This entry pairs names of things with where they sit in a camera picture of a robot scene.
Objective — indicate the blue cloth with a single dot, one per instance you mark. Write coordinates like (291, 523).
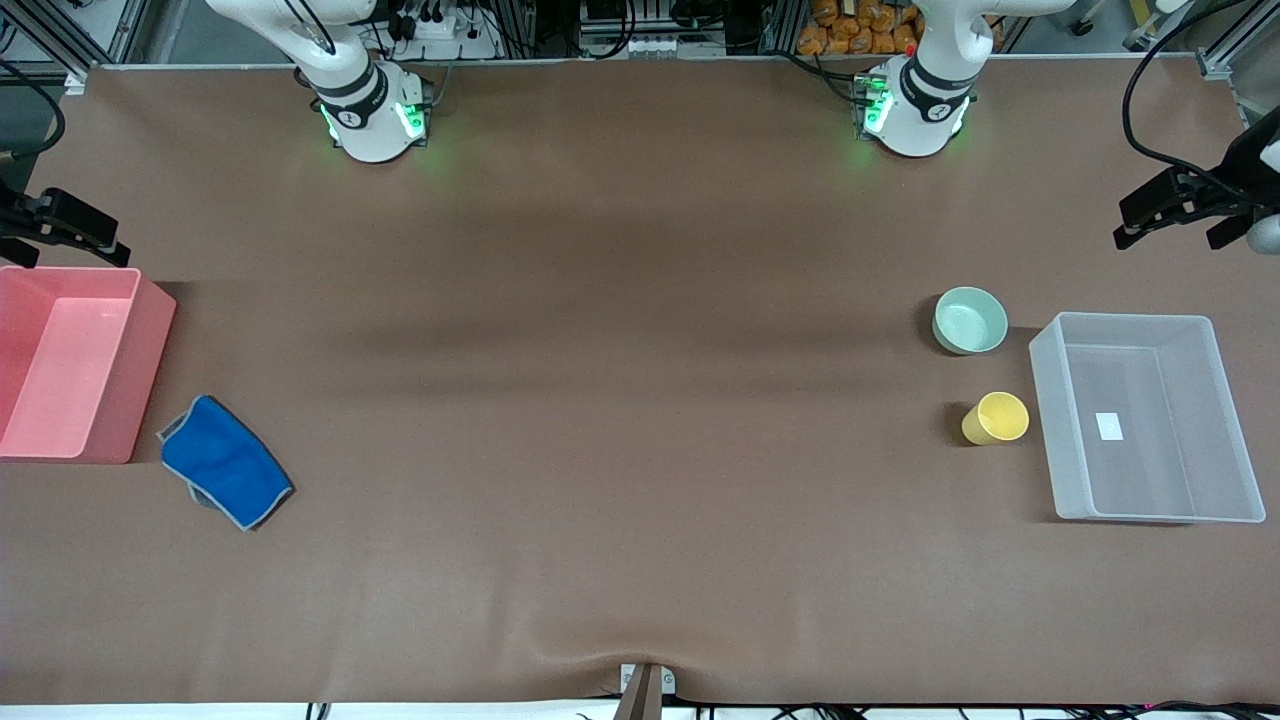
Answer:
(225, 465)

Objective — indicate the white power strip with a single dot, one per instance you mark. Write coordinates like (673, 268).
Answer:
(440, 35)

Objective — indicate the yellow cup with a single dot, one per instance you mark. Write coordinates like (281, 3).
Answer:
(998, 418)

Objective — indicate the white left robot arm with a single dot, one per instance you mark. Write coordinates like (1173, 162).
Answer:
(925, 100)

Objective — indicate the clear plastic bin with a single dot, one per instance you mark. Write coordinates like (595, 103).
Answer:
(1150, 420)

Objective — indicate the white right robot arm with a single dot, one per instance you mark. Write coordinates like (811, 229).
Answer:
(360, 95)

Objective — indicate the brown table mat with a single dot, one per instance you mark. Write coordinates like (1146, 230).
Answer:
(640, 400)

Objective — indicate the white label sticker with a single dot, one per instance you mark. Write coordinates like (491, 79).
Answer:
(1109, 427)

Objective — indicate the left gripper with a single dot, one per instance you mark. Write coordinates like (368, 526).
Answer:
(1243, 172)

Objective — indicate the brown camera mount bracket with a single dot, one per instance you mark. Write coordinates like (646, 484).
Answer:
(642, 692)

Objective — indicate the white socket strip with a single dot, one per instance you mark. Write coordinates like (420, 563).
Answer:
(675, 46)

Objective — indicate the pink plastic bin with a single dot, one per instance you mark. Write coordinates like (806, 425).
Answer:
(70, 370)

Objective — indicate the mint green bowl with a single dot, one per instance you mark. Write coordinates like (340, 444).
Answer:
(970, 322)

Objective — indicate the orange bagged items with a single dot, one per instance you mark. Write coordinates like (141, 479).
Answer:
(855, 28)

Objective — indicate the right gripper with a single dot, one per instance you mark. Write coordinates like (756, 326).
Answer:
(12, 217)

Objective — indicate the aluminium frame post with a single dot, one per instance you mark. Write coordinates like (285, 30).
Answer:
(1235, 40)
(70, 35)

